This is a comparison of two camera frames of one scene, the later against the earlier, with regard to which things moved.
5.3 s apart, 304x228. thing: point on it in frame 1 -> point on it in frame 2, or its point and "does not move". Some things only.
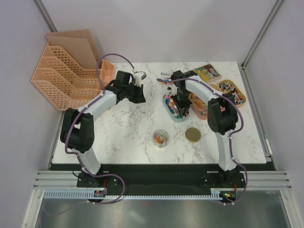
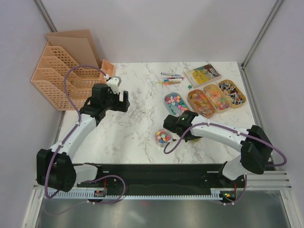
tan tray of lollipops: x=227 y=86 does not move
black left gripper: x=139 y=98 -> x=120 y=106
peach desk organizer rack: x=67 y=73 does not move
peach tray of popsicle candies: x=198 y=106 does not move
